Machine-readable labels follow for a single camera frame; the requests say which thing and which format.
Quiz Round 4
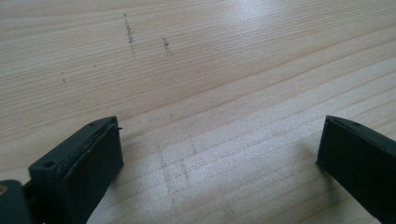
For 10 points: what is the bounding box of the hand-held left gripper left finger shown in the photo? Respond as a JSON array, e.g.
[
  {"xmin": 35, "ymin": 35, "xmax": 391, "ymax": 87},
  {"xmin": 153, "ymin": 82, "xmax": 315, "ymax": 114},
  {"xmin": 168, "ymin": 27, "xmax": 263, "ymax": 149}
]
[{"xmin": 28, "ymin": 116, "xmax": 125, "ymax": 224}]

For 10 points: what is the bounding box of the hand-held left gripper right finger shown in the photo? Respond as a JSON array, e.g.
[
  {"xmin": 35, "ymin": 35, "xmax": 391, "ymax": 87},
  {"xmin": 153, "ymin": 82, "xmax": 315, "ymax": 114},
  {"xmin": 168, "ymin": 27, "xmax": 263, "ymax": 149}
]
[{"xmin": 316, "ymin": 115, "xmax": 396, "ymax": 224}]

